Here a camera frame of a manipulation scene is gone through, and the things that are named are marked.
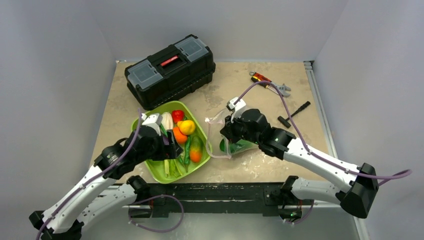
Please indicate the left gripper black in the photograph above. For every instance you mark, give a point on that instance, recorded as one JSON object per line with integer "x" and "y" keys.
{"x": 171, "y": 150}

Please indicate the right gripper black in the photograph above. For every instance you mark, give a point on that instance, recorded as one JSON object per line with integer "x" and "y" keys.
{"x": 227, "y": 131}

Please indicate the toy bok choy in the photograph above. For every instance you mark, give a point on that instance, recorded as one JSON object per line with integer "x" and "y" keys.
{"x": 235, "y": 148}

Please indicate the clear zip top bag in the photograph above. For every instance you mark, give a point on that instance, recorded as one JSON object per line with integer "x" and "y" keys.
{"x": 214, "y": 125}

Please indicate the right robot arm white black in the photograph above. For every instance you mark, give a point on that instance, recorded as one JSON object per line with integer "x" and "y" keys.
{"x": 352, "y": 187}

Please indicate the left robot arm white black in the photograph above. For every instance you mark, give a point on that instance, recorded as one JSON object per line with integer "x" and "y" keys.
{"x": 82, "y": 205}

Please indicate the toy white garlic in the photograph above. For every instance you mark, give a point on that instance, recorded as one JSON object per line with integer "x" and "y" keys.
{"x": 167, "y": 121}

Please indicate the toy green beans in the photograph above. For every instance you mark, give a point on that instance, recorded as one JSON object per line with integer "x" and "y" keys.
{"x": 171, "y": 168}

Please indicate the toy orange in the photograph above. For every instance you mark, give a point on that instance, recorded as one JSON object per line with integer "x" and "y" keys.
{"x": 179, "y": 136}

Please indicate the black hammer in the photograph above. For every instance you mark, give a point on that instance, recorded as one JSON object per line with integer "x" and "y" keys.
{"x": 286, "y": 121}

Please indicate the toy green chili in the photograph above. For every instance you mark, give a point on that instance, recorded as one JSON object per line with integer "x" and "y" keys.
{"x": 186, "y": 159}

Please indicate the green plastic tray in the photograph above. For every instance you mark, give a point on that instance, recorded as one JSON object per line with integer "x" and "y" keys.
{"x": 156, "y": 168}

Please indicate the toy yellow lemon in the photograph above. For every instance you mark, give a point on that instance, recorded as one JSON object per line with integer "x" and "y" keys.
{"x": 186, "y": 127}

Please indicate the toy red pepper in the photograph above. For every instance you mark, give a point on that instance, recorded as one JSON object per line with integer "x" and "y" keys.
{"x": 177, "y": 116}

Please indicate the toy mango orange green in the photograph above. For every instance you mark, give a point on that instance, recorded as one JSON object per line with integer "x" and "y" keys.
{"x": 196, "y": 149}

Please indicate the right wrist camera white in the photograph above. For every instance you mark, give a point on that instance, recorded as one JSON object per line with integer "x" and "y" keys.
{"x": 236, "y": 106}

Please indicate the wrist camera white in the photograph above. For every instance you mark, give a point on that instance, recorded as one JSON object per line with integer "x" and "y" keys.
{"x": 153, "y": 121}
{"x": 236, "y": 106}

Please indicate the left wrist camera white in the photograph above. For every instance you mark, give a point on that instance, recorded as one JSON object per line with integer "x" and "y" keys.
{"x": 153, "y": 121}

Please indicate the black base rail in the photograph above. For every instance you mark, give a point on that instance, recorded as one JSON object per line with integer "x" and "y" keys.
{"x": 270, "y": 199}

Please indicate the black toolbox red handle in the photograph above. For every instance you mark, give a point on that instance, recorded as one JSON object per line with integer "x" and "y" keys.
{"x": 171, "y": 73}

